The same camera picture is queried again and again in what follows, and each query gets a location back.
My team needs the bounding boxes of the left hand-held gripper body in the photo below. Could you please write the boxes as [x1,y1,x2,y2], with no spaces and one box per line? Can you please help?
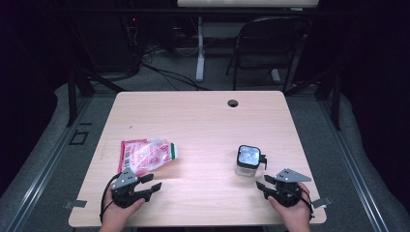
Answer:
[110,167,151,209]

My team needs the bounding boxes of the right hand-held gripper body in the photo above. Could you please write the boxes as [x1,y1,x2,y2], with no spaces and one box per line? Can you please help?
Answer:
[272,167,312,208]

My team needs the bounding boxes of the red and clear plastic bag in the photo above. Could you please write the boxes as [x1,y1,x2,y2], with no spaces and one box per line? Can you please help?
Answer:
[117,136,179,178]

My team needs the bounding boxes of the clear jar with black lid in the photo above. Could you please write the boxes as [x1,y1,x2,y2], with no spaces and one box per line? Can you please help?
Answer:
[234,144,269,178]

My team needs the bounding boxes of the person's right hand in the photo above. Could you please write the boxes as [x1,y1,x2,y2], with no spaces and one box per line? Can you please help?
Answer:
[268,182,312,226]

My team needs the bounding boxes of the person's left hand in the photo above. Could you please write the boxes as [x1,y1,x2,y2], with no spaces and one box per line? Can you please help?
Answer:
[101,190,146,226]

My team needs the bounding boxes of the black folding chair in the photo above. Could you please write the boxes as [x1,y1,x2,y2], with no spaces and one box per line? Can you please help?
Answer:
[225,15,312,93]

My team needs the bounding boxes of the white desk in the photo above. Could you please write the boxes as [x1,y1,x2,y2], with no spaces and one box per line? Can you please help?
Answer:
[176,0,320,84]

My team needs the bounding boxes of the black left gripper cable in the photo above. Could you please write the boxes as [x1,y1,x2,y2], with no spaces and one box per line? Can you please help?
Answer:
[100,173,122,223]

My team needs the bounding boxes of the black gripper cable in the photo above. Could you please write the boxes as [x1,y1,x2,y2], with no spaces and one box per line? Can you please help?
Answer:
[289,186,315,220]
[100,173,122,223]

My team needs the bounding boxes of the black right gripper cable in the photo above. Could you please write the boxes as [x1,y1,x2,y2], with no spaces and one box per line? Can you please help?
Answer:
[289,186,315,220]

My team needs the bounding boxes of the grey metal table bracket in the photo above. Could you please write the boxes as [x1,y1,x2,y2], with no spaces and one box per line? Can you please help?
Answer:
[308,196,333,209]
[63,199,88,210]

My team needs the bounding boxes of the aluminium floor rail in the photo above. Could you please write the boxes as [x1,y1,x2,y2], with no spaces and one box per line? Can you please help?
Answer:
[4,96,93,232]
[317,96,390,232]

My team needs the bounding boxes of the black frame post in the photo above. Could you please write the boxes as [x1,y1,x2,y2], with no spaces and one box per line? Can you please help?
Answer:
[331,72,342,131]
[66,69,79,128]

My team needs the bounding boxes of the black floor cables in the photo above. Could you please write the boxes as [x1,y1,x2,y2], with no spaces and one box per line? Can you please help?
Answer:
[141,61,211,92]

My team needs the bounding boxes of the hanging black cable bundle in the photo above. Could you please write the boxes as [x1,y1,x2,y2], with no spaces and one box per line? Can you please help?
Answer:
[122,15,143,75]

